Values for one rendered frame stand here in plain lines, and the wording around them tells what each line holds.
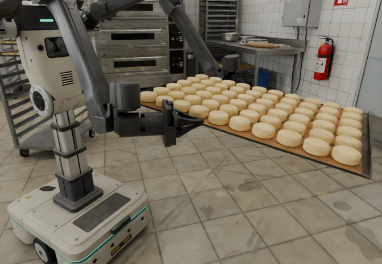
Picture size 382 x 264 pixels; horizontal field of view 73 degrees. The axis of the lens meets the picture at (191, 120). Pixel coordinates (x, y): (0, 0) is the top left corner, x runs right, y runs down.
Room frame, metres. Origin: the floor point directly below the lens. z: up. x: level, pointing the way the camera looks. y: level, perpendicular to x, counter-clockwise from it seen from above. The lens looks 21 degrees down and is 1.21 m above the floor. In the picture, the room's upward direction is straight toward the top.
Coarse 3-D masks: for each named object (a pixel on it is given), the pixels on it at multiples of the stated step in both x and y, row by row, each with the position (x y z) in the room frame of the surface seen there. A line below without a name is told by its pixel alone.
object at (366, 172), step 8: (152, 88) 0.80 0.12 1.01; (368, 112) 0.72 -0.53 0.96; (368, 120) 0.66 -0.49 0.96; (216, 128) 0.56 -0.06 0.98; (368, 128) 0.61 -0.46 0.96; (240, 136) 0.52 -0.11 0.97; (368, 136) 0.57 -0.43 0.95; (264, 144) 0.50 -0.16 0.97; (368, 144) 0.53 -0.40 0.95; (288, 152) 0.47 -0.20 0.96; (368, 152) 0.49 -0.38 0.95; (312, 160) 0.45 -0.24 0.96; (368, 160) 0.46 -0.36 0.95; (336, 168) 0.42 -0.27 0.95; (368, 168) 0.43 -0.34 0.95; (360, 176) 0.40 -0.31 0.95; (368, 176) 0.40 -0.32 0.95
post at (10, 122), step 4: (0, 80) 2.13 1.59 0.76; (0, 84) 2.12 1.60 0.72; (0, 88) 2.12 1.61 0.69; (0, 92) 2.13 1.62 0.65; (4, 92) 2.14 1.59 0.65; (4, 96) 2.13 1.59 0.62; (4, 100) 2.12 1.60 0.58; (4, 104) 2.12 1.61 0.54; (8, 104) 2.15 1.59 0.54; (4, 108) 2.13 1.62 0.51; (8, 112) 2.12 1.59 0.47; (8, 116) 2.12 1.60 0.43; (8, 120) 2.13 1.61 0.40; (12, 120) 2.14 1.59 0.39; (12, 124) 2.13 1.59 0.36; (12, 128) 2.12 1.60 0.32; (12, 132) 2.12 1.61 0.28; (12, 136) 2.13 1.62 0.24; (16, 140) 2.13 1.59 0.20; (16, 144) 2.12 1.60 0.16; (16, 148) 2.12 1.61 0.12
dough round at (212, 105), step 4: (204, 100) 0.69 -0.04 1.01; (208, 100) 0.70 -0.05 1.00; (212, 100) 0.70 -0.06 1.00; (216, 100) 0.70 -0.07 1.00; (204, 104) 0.67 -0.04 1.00; (208, 104) 0.67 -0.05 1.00; (212, 104) 0.67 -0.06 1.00; (216, 104) 0.67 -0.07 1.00; (212, 108) 0.66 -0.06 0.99; (216, 108) 0.67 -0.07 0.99
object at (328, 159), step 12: (156, 108) 0.66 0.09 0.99; (204, 120) 0.60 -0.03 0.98; (288, 120) 0.64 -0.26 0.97; (312, 120) 0.65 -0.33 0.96; (240, 132) 0.55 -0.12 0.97; (276, 132) 0.56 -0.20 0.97; (336, 132) 0.58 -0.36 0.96; (276, 144) 0.50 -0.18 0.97; (300, 144) 0.51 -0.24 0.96; (312, 156) 0.46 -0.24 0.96; (324, 156) 0.46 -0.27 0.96; (348, 168) 0.42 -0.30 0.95; (360, 168) 0.43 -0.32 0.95
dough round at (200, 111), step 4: (192, 108) 0.63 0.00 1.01; (196, 108) 0.63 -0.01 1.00; (200, 108) 0.63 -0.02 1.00; (204, 108) 0.63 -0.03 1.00; (208, 108) 0.64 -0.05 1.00; (192, 112) 0.62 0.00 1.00; (196, 112) 0.61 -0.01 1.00; (200, 112) 0.61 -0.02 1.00; (204, 112) 0.61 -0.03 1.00; (208, 112) 0.63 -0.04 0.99; (196, 116) 0.61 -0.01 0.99; (200, 116) 0.61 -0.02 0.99; (204, 116) 0.61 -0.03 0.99
